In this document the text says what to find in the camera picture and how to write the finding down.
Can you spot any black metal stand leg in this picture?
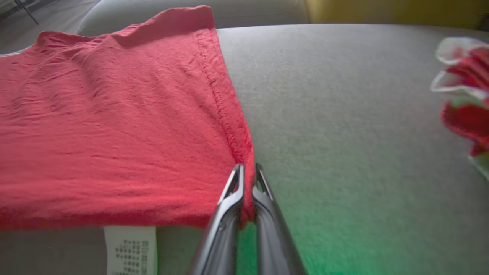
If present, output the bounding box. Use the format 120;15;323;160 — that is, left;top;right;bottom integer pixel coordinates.
13;0;40;26

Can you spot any plain red garment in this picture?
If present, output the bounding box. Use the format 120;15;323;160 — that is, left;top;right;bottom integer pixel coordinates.
0;5;256;275

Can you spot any red jersey with number 23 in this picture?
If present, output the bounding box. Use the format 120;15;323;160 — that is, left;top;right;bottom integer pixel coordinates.
430;36;489;181

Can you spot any grey sofa seat cushion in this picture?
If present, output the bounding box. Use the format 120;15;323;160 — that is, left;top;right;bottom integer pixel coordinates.
0;24;489;275

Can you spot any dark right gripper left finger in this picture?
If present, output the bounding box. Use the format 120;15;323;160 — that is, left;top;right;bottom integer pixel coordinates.
187;163;246;275

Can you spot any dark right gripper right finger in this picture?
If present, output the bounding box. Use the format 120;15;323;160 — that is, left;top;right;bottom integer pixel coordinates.
252;163;308;275

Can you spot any yellow sofa cushion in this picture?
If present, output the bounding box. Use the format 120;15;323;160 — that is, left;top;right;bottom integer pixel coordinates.
305;0;489;29

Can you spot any grey sofa back cushion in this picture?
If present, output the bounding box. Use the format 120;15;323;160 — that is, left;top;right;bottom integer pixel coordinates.
78;0;310;37

